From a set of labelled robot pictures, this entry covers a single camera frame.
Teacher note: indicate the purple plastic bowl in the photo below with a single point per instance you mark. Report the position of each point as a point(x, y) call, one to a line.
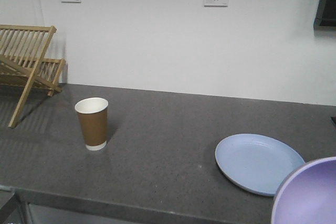
point(307, 195)

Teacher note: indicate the black range hood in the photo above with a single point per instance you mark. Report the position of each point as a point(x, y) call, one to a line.
point(325, 15)

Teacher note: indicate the black induction cooktop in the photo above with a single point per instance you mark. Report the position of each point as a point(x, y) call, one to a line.
point(333, 118)

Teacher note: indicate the brown paper cup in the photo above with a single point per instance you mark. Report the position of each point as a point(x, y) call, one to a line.
point(92, 115)

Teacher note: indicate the wooden dish rack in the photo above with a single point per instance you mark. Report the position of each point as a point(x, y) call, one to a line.
point(23, 62)

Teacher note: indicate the light blue plastic plate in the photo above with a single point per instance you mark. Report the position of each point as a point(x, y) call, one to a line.
point(256, 163)

